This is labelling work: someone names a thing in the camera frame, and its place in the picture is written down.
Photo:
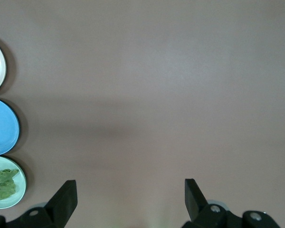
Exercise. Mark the blue round plate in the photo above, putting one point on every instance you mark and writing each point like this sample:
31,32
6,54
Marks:
2,126

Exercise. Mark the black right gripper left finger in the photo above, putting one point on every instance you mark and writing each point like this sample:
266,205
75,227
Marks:
61,206

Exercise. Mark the brown table cover sheet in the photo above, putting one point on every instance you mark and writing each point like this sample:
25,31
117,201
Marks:
142,71

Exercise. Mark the green lettuce leaf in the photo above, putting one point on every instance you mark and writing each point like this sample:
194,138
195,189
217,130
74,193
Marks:
2,185

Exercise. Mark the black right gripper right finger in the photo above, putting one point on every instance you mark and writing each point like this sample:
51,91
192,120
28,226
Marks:
197,209

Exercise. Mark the light green round plate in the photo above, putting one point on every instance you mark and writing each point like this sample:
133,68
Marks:
20,187

